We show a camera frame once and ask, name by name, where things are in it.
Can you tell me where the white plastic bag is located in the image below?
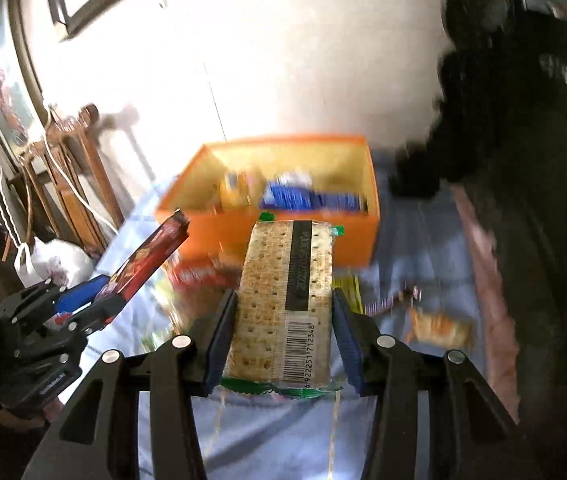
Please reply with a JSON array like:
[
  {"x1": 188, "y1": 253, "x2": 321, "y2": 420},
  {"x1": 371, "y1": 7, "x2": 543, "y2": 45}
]
[{"x1": 16, "y1": 237, "x2": 95, "y2": 288}]

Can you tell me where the dark carved wooden bench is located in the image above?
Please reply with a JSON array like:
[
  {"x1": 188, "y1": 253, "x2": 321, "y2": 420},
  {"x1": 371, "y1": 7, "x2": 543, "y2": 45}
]
[{"x1": 388, "y1": 0, "x2": 567, "y2": 480}]

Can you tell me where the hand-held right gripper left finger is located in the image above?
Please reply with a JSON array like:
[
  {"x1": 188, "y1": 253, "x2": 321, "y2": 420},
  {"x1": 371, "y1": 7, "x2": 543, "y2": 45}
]
[{"x1": 20, "y1": 290, "x2": 240, "y2": 480}]

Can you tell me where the blue checked blanket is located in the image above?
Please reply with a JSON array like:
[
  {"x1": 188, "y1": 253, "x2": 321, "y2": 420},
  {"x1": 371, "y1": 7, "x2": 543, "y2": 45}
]
[{"x1": 63, "y1": 170, "x2": 514, "y2": 480}]

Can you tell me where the orange cardboard box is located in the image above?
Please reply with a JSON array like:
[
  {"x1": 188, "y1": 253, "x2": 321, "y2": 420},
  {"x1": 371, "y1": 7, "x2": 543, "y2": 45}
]
[{"x1": 156, "y1": 132, "x2": 381, "y2": 268}]

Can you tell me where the white power cable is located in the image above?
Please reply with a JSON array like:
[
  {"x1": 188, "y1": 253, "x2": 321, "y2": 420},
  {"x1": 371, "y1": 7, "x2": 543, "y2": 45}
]
[{"x1": 46, "y1": 105, "x2": 119, "y2": 233}]

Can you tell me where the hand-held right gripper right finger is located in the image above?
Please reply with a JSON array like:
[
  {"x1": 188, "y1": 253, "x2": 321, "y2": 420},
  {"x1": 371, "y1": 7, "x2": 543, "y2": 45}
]
[{"x1": 331, "y1": 287, "x2": 547, "y2": 480}]

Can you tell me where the large framed landscape painting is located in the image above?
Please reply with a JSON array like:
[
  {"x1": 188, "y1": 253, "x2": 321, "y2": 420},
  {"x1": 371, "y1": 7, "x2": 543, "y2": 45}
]
[{"x1": 46, "y1": 0, "x2": 199, "y2": 41}]

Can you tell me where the pink checked cloth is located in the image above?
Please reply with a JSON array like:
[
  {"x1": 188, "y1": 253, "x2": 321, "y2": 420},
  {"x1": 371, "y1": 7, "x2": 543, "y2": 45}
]
[{"x1": 451, "y1": 182, "x2": 521, "y2": 426}]

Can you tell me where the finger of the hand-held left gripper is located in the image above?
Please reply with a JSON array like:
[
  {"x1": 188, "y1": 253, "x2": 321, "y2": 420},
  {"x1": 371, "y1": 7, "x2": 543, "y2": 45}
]
[
  {"x1": 38, "y1": 294, "x2": 124, "y2": 346},
  {"x1": 0, "y1": 274, "x2": 111, "y2": 323}
]

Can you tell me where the green cracker packet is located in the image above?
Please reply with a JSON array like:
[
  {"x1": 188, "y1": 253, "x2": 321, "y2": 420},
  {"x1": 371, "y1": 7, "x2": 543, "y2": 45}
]
[{"x1": 218, "y1": 212, "x2": 347, "y2": 401}]

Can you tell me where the blue snack packet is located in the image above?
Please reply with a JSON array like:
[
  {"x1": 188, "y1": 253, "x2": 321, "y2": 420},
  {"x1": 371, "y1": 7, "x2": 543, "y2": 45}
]
[{"x1": 258, "y1": 172, "x2": 367, "y2": 212}]

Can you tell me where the framed red flower painting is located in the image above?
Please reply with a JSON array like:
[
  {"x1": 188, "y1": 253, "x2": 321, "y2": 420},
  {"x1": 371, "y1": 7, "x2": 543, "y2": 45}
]
[{"x1": 0, "y1": 0, "x2": 46, "y2": 161}]

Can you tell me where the yellow snack packet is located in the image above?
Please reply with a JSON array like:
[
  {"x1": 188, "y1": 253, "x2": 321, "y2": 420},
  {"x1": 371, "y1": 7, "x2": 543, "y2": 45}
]
[{"x1": 219, "y1": 171, "x2": 264, "y2": 209}]

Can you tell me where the red snack packet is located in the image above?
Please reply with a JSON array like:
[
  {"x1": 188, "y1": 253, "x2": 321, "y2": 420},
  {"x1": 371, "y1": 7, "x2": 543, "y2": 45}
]
[{"x1": 106, "y1": 211, "x2": 191, "y2": 301}]

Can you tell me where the pile of assorted snack packets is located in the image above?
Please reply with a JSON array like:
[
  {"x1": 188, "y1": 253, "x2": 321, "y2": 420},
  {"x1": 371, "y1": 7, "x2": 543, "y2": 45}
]
[{"x1": 163, "y1": 252, "x2": 474, "y2": 351}]

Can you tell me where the carved brown wooden chair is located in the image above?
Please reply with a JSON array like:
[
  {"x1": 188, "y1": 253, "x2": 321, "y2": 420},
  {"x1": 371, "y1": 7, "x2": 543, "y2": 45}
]
[{"x1": 23, "y1": 105, "x2": 124, "y2": 256}]

